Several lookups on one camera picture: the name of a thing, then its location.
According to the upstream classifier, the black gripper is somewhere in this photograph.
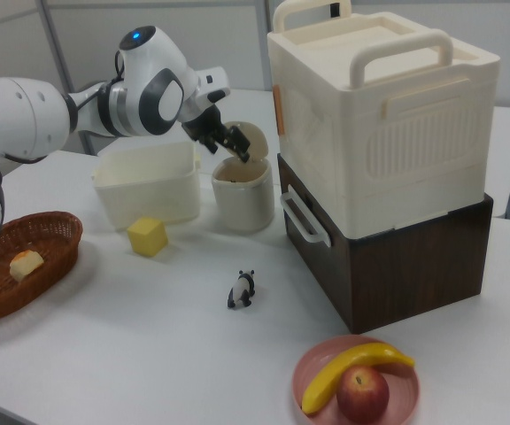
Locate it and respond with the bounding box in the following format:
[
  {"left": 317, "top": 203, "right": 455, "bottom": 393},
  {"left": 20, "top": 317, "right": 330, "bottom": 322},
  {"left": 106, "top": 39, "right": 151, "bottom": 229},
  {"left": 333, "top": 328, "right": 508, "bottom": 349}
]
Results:
[{"left": 179, "top": 102, "right": 253, "bottom": 164}]

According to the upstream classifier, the cream trash can with lid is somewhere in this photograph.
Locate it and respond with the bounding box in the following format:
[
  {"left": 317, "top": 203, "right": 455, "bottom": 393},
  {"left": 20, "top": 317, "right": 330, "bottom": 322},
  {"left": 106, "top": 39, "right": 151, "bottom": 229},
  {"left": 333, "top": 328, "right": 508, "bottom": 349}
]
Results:
[{"left": 211, "top": 120, "right": 275, "bottom": 234}]

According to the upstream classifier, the white plastic bin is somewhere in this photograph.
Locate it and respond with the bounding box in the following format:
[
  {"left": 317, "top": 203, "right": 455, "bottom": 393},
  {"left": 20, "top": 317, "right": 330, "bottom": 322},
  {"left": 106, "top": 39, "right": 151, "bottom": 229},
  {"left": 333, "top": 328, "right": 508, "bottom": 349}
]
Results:
[{"left": 91, "top": 140, "right": 204, "bottom": 232}]

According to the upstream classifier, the yellow cube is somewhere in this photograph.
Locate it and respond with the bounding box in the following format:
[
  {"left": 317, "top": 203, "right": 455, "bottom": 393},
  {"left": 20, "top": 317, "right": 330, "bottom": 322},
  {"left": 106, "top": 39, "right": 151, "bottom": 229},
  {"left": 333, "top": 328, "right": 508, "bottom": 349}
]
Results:
[{"left": 126, "top": 215, "right": 169, "bottom": 259}]

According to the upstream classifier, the cream plastic storage box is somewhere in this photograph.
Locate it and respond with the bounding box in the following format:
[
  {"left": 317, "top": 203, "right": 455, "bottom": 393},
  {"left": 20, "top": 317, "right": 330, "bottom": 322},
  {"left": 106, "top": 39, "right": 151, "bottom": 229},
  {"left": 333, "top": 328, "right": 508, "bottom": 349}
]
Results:
[{"left": 267, "top": 0, "right": 502, "bottom": 236}]

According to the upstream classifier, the panda toy figure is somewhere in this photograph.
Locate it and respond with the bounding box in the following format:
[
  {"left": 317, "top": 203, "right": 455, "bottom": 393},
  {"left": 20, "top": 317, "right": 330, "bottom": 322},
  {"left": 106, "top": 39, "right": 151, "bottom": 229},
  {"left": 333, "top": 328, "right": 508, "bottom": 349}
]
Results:
[{"left": 226, "top": 268, "right": 258, "bottom": 311}]

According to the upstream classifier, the brown wicker basket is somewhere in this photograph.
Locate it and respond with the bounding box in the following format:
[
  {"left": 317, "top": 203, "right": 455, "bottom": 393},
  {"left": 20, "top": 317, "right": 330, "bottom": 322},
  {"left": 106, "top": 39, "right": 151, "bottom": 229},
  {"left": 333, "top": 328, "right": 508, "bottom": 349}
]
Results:
[{"left": 0, "top": 211, "right": 84, "bottom": 324}]

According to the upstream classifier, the dark wood drawer box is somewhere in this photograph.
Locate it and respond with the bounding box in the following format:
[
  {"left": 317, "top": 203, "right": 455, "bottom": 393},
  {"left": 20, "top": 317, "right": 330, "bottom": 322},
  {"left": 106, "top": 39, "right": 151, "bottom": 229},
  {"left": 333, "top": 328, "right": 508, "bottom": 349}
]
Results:
[{"left": 276, "top": 152, "right": 495, "bottom": 336}]

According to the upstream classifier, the orange striped bread loaf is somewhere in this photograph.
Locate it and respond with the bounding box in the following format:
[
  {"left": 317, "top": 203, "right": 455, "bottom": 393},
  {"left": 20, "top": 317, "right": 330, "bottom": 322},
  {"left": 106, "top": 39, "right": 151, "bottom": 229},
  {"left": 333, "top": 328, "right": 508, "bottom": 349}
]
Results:
[{"left": 8, "top": 249, "right": 45, "bottom": 282}]

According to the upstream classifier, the yellow banana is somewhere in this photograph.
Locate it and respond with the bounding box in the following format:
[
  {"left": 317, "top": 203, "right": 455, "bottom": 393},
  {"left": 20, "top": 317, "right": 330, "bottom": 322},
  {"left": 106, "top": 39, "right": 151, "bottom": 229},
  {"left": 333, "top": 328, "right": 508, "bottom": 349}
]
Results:
[{"left": 301, "top": 342, "right": 417, "bottom": 415}]

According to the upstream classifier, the red apple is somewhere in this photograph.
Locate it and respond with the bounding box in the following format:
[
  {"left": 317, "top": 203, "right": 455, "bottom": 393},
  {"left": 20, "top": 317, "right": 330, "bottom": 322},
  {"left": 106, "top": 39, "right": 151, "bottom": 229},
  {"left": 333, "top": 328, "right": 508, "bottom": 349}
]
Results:
[{"left": 335, "top": 365, "right": 390, "bottom": 424}]

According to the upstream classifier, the pink plate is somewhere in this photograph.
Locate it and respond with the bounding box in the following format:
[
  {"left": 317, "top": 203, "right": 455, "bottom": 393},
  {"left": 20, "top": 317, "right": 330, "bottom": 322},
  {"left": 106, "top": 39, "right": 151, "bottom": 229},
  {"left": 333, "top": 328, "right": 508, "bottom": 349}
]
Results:
[{"left": 291, "top": 335, "right": 421, "bottom": 425}]

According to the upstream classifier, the white drawer handle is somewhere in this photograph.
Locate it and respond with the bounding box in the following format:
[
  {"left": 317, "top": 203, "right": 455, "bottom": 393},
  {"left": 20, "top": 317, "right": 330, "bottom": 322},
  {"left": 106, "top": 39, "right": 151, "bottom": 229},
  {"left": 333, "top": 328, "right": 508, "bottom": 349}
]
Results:
[{"left": 279, "top": 184, "right": 333, "bottom": 246}]

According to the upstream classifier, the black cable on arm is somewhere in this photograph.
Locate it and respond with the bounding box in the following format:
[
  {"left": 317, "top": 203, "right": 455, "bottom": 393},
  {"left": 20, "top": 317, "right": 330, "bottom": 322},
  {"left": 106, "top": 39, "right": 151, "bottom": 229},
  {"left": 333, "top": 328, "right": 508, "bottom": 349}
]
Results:
[{"left": 112, "top": 49, "right": 128, "bottom": 88}]

